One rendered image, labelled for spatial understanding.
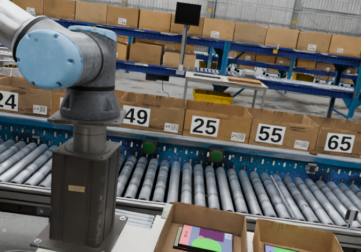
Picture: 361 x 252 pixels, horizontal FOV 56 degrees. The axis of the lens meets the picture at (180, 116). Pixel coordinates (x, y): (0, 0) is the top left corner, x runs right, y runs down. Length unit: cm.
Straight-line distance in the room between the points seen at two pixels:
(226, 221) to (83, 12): 577
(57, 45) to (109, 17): 577
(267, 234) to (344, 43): 588
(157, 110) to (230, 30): 462
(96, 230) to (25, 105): 118
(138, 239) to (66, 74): 68
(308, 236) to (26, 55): 113
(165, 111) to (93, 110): 98
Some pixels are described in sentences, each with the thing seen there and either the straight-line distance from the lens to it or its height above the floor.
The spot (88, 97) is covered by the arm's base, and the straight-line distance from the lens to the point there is 107.
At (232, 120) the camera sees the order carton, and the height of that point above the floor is 102.
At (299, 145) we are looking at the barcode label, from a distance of 215.
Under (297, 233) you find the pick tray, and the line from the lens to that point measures 142.
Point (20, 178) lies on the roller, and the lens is 175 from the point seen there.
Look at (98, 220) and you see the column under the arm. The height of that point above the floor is 87.
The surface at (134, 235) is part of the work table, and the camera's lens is 134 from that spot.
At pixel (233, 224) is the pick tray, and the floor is 80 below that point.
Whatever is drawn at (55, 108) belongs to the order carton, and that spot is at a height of 95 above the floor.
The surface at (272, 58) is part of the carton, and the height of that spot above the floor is 96.
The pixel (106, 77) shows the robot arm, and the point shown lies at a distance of 108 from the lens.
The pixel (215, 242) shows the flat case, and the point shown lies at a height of 78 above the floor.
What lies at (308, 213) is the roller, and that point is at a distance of 176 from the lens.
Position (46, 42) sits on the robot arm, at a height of 143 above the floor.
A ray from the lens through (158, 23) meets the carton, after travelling 650.
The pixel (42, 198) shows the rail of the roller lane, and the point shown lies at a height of 71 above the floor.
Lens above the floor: 150
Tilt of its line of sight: 14 degrees down
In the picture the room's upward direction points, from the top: 7 degrees clockwise
